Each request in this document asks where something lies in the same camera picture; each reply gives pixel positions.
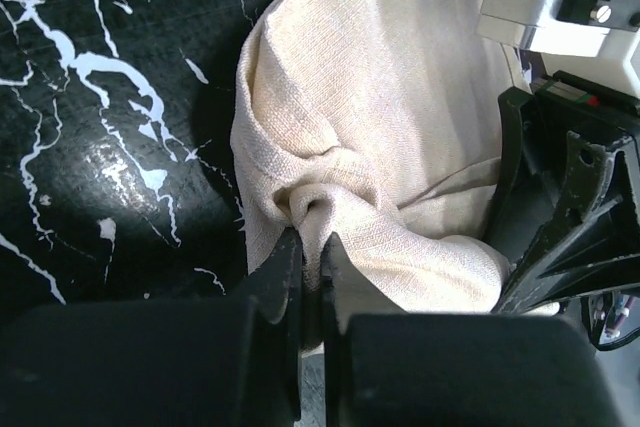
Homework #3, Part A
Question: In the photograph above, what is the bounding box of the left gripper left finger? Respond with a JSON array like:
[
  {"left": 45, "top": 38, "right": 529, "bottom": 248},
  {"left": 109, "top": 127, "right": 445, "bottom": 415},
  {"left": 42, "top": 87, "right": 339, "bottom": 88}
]
[{"left": 1, "top": 229, "right": 303, "bottom": 426}]

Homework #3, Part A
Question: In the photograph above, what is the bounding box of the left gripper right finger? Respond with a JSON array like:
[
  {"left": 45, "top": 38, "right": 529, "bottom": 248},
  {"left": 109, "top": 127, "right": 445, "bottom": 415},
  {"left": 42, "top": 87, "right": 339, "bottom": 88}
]
[{"left": 321, "top": 235, "right": 620, "bottom": 426}]

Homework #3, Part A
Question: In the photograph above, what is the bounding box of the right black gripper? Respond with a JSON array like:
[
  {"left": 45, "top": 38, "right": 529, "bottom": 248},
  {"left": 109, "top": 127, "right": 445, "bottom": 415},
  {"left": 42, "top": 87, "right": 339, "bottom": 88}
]
[{"left": 482, "top": 71, "right": 640, "bottom": 348}]

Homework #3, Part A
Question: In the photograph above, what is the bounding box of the beige cloth napkin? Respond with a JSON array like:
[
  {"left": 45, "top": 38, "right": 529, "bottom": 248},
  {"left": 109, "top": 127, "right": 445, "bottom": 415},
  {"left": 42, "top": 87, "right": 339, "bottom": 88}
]
[{"left": 230, "top": 0, "right": 525, "bottom": 353}]

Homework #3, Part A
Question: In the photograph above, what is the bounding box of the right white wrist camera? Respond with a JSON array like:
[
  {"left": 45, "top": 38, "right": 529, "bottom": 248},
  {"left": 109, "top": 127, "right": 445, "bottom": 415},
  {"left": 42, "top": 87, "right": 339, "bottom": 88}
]
[{"left": 476, "top": 0, "right": 639, "bottom": 98}]

